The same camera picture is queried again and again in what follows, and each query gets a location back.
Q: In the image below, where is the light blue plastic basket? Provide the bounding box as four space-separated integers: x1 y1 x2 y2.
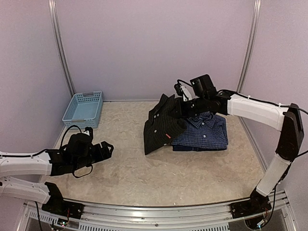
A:
62 91 103 128

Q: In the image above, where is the aluminium corner post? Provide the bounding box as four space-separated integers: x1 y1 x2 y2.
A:
48 0 75 97
236 0 262 92

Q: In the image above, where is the left aluminium corner post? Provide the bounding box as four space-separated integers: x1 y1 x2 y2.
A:
48 0 75 97

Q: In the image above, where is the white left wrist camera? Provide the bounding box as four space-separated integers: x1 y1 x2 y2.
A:
83 127 93 139

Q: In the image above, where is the blue checked shirt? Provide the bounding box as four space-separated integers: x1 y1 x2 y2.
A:
171 112 229 148

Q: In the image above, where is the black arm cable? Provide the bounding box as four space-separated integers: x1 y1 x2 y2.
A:
216 89 308 227
0 124 94 179

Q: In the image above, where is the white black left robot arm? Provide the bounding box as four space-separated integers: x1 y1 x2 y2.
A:
0 132 114 216

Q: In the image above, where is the black pinstriped long sleeve shirt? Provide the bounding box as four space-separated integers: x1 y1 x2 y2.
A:
143 94 187 155

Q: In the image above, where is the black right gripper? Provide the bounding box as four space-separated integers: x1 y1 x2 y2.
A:
168 95 209 118

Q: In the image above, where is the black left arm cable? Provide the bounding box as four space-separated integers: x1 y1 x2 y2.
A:
0 124 94 179

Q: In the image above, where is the aluminium front rail frame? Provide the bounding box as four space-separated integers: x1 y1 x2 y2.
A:
16 190 299 231

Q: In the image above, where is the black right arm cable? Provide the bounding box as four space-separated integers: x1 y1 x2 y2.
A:
216 89 308 227

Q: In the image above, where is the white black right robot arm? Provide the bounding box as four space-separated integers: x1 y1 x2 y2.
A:
174 75 305 218

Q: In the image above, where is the right aluminium corner post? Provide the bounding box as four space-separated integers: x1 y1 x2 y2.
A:
236 0 262 92

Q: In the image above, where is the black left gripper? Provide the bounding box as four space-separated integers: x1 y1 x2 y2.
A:
73 141 113 171

